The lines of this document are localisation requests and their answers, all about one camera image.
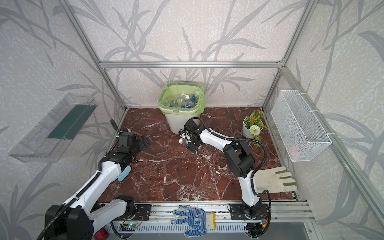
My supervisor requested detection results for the clear unlabelled bottle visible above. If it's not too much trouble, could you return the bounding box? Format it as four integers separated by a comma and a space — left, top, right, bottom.
164, 94, 190, 108

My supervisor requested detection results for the guava juice bottle red label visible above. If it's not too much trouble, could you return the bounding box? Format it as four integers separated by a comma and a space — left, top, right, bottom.
179, 138, 189, 146

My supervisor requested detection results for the blue label bottle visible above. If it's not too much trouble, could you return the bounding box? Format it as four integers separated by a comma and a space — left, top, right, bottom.
182, 98, 196, 109

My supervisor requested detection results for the clear bottle green cap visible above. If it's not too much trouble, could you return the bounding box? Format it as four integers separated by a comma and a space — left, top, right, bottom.
193, 91, 200, 103

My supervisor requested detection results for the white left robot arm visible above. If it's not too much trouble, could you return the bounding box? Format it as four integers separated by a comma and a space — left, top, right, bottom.
38, 120, 150, 240

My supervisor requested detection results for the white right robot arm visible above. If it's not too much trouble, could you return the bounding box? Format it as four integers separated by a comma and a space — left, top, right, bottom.
179, 117, 272, 220

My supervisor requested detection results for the white plastic trash bin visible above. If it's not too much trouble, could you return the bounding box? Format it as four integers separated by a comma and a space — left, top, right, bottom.
165, 114, 201, 135

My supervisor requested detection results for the green bin liner bag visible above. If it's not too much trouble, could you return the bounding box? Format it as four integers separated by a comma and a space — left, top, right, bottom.
158, 81, 206, 115

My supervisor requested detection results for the light blue spatula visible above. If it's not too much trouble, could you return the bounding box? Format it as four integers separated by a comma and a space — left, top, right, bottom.
117, 166, 132, 182

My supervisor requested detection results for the potted artificial flower plant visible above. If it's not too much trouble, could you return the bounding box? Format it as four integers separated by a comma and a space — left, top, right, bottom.
243, 110, 268, 142

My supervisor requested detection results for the blue dotted work glove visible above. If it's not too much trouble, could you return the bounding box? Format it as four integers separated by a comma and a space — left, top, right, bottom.
170, 205, 217, 238

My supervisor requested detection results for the beige striped oven mitt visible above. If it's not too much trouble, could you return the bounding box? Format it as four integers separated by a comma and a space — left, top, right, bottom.
254, 167, 298, 194

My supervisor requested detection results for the green circuit board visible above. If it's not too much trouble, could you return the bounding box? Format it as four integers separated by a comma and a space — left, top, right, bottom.
120, 223, 141, 232

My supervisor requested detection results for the red spray bottle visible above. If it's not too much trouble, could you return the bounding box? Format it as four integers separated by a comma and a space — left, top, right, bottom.
94, 228, 110, 240

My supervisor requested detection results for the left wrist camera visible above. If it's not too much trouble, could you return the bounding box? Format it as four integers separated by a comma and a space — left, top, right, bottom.
119, 128, 132, 135

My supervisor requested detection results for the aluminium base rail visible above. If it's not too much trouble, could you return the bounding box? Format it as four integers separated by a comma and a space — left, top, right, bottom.
105, 201, 319, 240

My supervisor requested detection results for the clear wall shelf tray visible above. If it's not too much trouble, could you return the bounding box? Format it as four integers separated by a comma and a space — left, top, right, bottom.
9, 94, 97, 163

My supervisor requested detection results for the white wire mesh basket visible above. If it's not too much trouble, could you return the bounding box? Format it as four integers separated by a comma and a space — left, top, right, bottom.
271, 90, 332, 162

